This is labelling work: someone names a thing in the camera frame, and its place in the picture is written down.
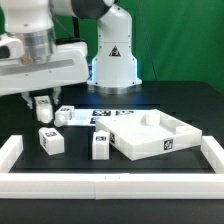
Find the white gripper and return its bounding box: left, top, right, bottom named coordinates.
left=0, top=33, right=89, bottom=109

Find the white square tabletop part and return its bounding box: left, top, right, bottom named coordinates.
left=95, top=109, right=202, bottom=161

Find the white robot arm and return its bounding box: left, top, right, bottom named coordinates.
left=0, top=0, right=142, bottom=101

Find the white marker sheet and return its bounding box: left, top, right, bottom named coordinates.
left=68, top=109, right=134, bottom=126

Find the white U-shaped fence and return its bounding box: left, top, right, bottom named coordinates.
left=0, top=136, right=224, bottom=199

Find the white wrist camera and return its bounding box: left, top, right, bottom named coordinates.
left=0, top=34, right=24, bottom=61

